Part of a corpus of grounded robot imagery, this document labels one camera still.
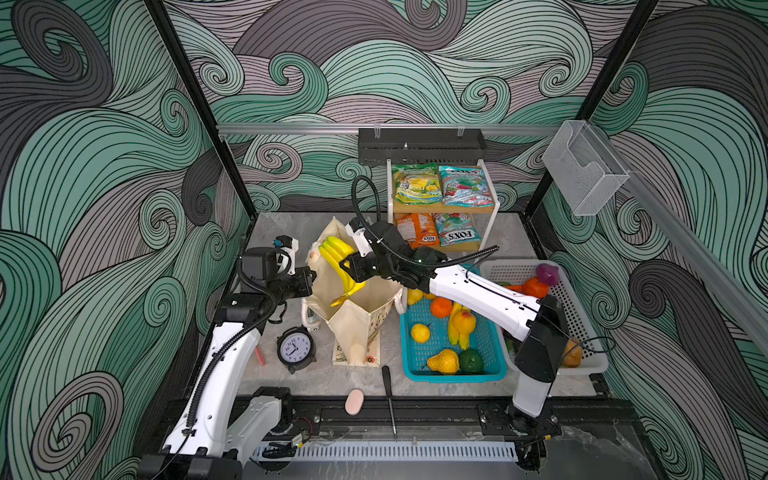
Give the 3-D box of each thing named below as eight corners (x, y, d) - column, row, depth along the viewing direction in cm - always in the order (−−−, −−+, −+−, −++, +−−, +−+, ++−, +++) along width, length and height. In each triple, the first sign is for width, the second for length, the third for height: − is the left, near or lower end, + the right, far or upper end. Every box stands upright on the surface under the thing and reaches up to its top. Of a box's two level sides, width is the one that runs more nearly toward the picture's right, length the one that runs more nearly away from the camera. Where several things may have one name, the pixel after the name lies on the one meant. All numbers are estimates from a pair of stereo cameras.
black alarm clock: (285, 376, 82) (282, 373, 79) (275, 338, 89) (272, 334, 86) (321, 359, 85) (319, 355, 82) (308, 324, 92) (306, 319, 89)
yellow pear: (428, 373, 80) (430, 369, 77) (426, 353, 83) (428, 349, 81) (458, 373, 80) (460, 369, 77) (455, 353, 83) (457, 349, 81)
